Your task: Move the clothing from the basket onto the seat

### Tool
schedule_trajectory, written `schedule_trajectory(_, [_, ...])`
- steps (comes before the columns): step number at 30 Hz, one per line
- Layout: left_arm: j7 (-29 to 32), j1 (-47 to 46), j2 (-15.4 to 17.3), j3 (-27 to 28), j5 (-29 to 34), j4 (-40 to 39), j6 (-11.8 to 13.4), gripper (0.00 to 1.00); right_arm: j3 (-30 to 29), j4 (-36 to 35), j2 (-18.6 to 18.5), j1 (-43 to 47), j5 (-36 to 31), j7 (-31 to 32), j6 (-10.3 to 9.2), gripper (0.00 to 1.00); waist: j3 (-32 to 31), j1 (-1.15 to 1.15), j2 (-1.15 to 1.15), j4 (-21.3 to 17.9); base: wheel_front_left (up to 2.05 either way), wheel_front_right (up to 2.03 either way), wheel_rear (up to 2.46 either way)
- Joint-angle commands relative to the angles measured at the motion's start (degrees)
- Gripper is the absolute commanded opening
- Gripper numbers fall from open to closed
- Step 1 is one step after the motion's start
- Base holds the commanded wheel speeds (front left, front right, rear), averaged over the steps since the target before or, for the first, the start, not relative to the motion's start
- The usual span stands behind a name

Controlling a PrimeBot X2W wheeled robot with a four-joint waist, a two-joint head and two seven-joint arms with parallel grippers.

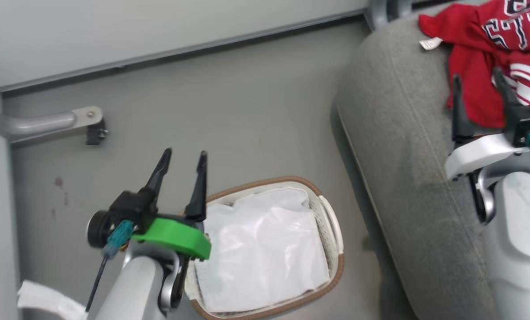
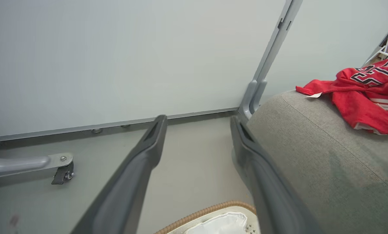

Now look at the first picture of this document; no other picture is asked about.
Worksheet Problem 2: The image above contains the thin black cable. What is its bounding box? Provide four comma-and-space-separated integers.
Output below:
85, 256, 110, 312

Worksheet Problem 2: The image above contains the white cloth in basket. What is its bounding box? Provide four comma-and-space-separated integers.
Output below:
195, 187, 331, 314

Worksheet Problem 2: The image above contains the black caster wheel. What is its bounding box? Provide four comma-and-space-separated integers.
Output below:
86, 119, 109, 146

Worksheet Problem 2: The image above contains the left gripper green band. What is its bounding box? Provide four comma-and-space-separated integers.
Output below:
110, 148, 212, 260

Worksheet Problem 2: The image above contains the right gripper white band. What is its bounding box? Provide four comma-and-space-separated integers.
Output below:
445, 67, 530, 180

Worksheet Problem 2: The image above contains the grey fabric sofa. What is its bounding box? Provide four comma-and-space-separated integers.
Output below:
336, 2, 530, 320

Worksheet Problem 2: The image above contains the red and white jersey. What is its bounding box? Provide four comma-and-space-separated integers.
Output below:
418, 0, 530, 129

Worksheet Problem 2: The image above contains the long grey partition foot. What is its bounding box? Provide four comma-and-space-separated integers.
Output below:
0, 106, 104, 144

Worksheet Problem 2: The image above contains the white laundry basket brown rim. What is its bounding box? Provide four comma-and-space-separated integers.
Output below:
184, 176, 345, 320

